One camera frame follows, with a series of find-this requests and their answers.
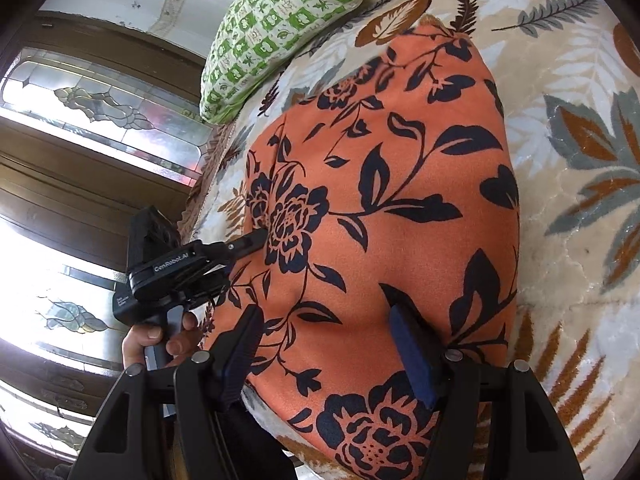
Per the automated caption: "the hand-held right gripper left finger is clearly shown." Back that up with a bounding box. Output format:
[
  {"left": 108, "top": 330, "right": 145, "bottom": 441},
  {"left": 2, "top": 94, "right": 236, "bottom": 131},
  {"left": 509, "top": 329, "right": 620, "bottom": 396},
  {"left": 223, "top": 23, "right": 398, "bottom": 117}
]
[{"left": 67, "top": 304, "right": 266, "bottom": 480}]

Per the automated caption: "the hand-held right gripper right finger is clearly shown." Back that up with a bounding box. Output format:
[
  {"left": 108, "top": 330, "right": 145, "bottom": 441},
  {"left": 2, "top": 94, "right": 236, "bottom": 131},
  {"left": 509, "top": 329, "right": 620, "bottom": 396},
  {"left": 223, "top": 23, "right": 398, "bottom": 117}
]
[{"left": 387, "top": 302, "right": 583, "bottom": 480}]

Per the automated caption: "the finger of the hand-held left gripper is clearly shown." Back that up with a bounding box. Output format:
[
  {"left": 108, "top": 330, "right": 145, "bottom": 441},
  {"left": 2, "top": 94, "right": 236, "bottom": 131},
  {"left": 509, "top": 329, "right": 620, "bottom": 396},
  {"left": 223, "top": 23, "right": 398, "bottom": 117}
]
[{"left": 202, "top": 227, "right": 269, "bottom": 267}]

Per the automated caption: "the orange floral garment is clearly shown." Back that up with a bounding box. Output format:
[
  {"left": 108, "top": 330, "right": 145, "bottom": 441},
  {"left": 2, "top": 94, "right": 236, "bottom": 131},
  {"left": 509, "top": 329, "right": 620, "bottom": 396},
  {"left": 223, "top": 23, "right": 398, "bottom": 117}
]
[{"left": 202, "top": 15, "right": 521, "bottom": 480}]

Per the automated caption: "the person's left hand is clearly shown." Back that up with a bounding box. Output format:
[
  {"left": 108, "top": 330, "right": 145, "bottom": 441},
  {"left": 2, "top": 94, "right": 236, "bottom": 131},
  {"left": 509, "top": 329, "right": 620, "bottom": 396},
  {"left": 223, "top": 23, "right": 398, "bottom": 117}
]
[{"left": 121, "top": 310, "right": 201, "bottom": 370}]

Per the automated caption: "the wooden door with patterned glass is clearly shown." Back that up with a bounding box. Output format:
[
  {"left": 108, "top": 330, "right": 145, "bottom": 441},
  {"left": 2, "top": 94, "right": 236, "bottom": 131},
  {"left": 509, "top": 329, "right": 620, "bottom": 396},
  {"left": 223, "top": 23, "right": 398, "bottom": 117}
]
[{"left": 0, "top": 10, "right": 211, "bottom": 466}]

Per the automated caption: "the beige leaf-print blanket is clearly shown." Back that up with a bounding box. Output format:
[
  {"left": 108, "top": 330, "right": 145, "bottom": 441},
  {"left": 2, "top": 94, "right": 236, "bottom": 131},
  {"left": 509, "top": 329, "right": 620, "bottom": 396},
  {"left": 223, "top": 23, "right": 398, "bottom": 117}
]
[{"left": 177, "top": 0, "right": 640, "bottom": 480}]

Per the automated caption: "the green patterned pillow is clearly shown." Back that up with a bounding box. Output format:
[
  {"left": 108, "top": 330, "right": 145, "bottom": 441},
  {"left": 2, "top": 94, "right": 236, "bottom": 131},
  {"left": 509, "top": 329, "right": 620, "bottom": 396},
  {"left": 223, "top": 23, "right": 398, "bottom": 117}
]
[{"left": 199, "top": 0, "right": 371, "bottom": 123}]

